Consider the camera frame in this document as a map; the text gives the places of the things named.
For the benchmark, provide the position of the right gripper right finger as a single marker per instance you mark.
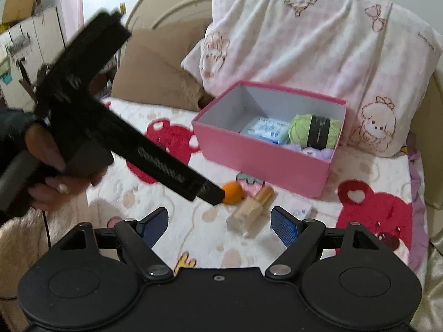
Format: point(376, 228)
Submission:
point(302, 241)

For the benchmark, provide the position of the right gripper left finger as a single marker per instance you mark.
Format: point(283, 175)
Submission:
point(137, 239)

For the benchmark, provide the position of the foundation bottle gold cap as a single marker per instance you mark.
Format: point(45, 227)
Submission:
point(244, 217)

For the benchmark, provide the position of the orange makeup sponge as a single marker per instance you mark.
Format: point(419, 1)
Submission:
point(233, 193)

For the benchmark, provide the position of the purple plush toy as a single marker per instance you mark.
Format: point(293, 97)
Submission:
point(323, 154)

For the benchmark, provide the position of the green yarn ball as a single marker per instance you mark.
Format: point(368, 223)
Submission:
point(312, 131)

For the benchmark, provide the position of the blue wet wipes pack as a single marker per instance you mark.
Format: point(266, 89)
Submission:
point(267, 129)

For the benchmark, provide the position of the small white tissue pack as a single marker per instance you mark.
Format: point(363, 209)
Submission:
point(300, 208)

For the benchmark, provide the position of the person's left hand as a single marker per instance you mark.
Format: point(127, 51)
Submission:
point(58, 189)

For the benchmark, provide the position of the bear print bed blanket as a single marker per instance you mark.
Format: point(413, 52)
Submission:
point(382, 193)

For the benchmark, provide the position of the brown pillow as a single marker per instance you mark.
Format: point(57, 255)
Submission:
point(150, 71)

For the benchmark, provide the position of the pink cardboard box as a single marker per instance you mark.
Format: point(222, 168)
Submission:
point(218, 127)

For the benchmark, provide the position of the white cabinet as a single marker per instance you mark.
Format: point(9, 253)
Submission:
point(43, 44)

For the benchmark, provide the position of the cardboard box on cabinet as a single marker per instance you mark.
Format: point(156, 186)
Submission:
point(18, 10)

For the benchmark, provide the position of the beige curtain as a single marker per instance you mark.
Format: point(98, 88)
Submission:
point(429, 314)

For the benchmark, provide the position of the beige bed headboard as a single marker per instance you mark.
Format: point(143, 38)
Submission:
point(426, 122)

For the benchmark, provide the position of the pink cartoon pillow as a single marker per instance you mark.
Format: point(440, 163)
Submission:
point(374, 54)

